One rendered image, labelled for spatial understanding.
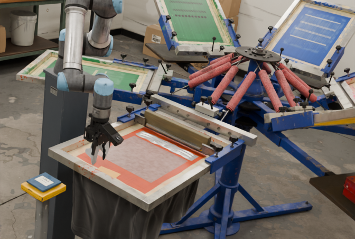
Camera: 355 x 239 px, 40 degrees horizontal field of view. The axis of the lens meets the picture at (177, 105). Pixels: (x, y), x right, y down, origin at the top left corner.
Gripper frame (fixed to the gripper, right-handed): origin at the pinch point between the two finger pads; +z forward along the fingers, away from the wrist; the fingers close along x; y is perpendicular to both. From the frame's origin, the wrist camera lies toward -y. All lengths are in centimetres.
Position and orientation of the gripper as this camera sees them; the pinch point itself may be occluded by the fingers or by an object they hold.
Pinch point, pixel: (99, 160)
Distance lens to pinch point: 209.2
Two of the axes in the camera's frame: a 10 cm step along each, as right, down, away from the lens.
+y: -8.1, -3.4, 4.8
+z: -1.6, 9.1, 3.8
